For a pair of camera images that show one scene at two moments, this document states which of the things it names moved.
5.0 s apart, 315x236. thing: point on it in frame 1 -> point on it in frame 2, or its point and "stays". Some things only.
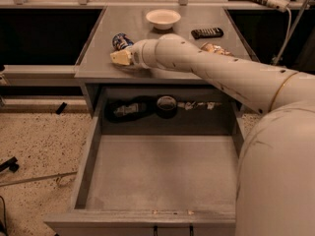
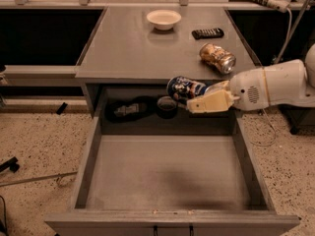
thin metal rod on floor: (34, 179) stays
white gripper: (136, 54) -> (248, 88)
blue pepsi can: (121, 40) -> (185, 87)
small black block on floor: (61, 108) stays
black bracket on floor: (11, 164) stays
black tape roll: (166, 107) stays
